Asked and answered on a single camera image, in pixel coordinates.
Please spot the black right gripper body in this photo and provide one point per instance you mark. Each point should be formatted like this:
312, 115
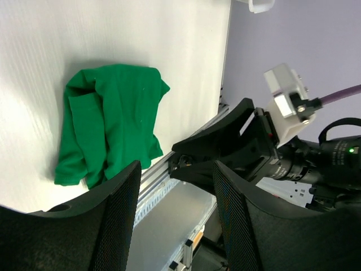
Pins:
260, 155

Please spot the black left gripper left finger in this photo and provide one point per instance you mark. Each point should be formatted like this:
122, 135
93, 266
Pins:
90, 232

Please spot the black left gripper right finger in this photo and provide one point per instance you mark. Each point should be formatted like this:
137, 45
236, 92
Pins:
264, 232

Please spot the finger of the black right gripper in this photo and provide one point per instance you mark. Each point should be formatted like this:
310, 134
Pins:
220, 137
199, 171

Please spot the green t shirt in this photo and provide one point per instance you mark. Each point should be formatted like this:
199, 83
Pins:
108, 122

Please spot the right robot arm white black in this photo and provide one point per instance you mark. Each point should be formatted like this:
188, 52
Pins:
330, 167

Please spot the white plastic basket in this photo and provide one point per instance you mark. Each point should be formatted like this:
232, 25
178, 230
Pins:
260, 6

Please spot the grey slotted cable duct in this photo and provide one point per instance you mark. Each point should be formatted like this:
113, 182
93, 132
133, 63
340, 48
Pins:
153, 199

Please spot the aluminium mounting rail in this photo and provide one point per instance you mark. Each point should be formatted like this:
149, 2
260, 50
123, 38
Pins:
153, 177

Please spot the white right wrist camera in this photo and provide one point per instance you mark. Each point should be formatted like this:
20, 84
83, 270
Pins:
290, 108

